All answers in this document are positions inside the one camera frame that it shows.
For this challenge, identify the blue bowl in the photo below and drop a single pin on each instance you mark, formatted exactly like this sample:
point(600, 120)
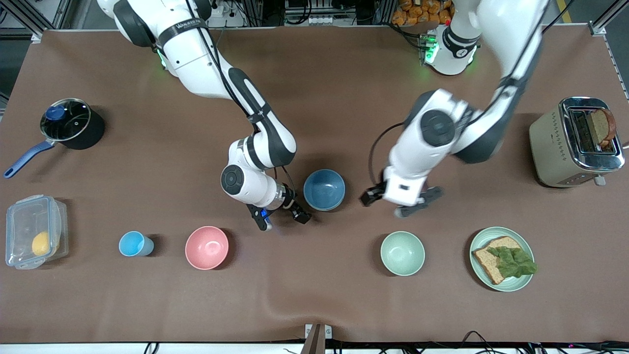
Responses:
point(324, 189)

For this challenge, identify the pink bowl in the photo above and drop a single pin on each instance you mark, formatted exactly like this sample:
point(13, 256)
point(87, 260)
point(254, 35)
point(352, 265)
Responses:
point(207, 248)

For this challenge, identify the blue cup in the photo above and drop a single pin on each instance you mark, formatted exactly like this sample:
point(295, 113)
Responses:
point(131, 244)

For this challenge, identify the clear plastic lidded container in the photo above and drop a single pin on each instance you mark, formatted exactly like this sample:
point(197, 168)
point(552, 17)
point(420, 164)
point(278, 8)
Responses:
point(22, 221)

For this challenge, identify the green lettuce leaf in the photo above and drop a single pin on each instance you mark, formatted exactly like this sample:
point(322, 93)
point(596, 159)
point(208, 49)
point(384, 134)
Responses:
point(513, 263)

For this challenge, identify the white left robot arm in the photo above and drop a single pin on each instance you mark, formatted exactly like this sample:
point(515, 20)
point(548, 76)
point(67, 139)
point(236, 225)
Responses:
point(432, 132)

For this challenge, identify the beige and chrome toaster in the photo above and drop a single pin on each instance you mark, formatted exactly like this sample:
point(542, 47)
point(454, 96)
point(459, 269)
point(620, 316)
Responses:
point(550, 147)

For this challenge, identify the brown toast slice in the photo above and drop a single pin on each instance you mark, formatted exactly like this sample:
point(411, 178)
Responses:
point(602, 128)

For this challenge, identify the yellow lemon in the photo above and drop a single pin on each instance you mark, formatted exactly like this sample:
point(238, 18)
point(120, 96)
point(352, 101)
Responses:
point(41, 243)

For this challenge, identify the metal bracket at table edge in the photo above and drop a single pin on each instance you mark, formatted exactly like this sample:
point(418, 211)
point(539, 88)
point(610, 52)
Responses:
point(318, 337)

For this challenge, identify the brown bread slice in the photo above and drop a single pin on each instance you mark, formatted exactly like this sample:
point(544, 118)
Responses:
point(489, 263)

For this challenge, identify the light green plate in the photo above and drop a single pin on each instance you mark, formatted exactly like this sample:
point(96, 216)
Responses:
point(479, 273)

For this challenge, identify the brown table cover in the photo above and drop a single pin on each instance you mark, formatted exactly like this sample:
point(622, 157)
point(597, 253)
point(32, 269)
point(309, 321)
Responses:
point(344, 295)

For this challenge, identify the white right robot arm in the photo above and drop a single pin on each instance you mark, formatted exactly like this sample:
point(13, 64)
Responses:
point(196, 59)

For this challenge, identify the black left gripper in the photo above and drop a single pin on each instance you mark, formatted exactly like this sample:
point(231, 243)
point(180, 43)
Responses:
point(371, 195)

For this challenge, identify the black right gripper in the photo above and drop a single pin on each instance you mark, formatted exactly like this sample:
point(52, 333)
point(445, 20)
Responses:
point(293, 207)

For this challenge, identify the light green bowl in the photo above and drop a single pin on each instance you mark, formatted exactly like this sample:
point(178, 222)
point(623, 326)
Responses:
point(402, 253)

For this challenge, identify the white power strip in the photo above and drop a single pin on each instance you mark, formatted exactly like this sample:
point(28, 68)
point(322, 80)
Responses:
point(309, 20)

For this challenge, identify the bag of orange fruits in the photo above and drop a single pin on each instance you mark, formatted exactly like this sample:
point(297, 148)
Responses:
point(420, 12)

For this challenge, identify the glass lid with blue knob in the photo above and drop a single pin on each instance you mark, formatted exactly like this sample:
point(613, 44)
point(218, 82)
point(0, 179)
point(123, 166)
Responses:
point(66, 120)

